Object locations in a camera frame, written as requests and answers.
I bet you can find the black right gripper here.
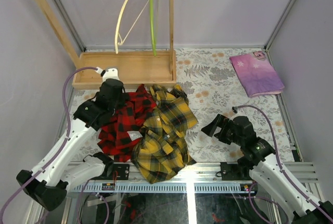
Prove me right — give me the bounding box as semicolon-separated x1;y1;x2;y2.
200;114;244;146

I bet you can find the red black plaid shirt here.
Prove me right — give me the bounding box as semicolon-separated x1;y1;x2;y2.
98;84;156;162

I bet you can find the yellow black plaid shirt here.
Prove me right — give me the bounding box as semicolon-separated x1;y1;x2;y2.
131;84;198;184

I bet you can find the cream wooden hanger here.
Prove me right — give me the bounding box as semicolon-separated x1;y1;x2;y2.
114;0;150;54

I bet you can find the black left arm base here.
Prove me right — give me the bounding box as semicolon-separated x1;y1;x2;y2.
101;164;130;180

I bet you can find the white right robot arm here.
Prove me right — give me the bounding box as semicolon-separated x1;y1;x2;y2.
201;114;332;223

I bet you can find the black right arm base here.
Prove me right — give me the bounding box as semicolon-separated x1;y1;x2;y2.
220;162;252;181

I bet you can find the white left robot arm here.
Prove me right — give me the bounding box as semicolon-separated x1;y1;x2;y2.
16;78;125;211

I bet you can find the green hanger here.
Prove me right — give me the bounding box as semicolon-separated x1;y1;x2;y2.
149;0;157;56

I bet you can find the wooden clothes rack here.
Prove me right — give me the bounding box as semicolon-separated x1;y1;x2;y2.
35;0;176;88

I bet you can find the floral table mat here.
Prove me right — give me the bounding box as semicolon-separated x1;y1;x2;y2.
70;49;293;162

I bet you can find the purple folded cloth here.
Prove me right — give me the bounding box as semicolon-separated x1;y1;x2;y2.
229;51;285;98

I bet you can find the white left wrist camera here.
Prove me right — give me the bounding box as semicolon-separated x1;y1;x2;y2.
96;67;120;82

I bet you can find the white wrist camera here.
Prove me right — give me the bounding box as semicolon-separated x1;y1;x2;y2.
96;67;120;82
232;106;241;118

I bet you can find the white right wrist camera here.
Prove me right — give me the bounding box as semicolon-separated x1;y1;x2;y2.
232;106;241;118

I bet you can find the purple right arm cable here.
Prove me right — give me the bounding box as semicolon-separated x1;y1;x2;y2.
235;104;333;216

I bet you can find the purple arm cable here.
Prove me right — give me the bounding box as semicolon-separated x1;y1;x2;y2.
0;66;101;224
235;104;333;216

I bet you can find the aluminium front rail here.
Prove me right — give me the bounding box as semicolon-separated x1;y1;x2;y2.
65;161;319;183

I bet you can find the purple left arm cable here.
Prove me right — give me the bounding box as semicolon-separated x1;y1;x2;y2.
0;66;101;224

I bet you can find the perforated cable duct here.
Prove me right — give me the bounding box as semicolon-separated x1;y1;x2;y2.
72;181;250;194

